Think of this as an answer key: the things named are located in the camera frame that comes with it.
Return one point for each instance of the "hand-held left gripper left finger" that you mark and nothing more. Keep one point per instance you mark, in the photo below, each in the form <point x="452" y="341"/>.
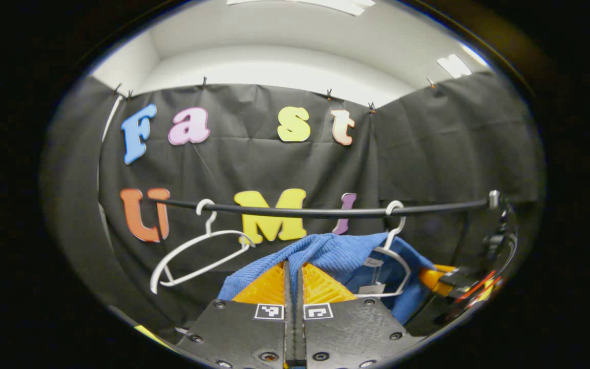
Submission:
<point x="254" y="333"/>

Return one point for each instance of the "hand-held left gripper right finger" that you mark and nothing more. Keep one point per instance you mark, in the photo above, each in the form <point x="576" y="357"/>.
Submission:
<point x="346" y="333"/>

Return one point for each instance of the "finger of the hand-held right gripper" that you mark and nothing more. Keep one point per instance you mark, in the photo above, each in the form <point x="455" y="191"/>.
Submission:
<point x="430" y="279"/>

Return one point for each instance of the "blue knit garment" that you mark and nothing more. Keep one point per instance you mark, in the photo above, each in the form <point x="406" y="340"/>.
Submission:
<point x="336" y="251"/>

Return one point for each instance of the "white clothes hanger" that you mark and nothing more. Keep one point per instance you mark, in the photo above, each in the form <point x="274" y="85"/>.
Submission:
<point x="204" y="201"/>
<point x="395" y="204"/>

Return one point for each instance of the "black clothes rack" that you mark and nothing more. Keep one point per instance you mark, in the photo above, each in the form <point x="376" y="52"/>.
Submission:
<point x="325" y="211"/>

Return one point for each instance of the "black backdrop cloth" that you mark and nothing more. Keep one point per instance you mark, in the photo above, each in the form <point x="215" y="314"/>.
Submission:
<point x="428" y="154"/>

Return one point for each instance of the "small ceiling light panel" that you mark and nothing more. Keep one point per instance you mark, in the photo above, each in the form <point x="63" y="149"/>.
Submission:
<point x="454" y="65"/>

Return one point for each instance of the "large ceiling light panel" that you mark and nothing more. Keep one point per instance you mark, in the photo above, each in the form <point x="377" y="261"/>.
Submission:
<point x="325" y="4"/>

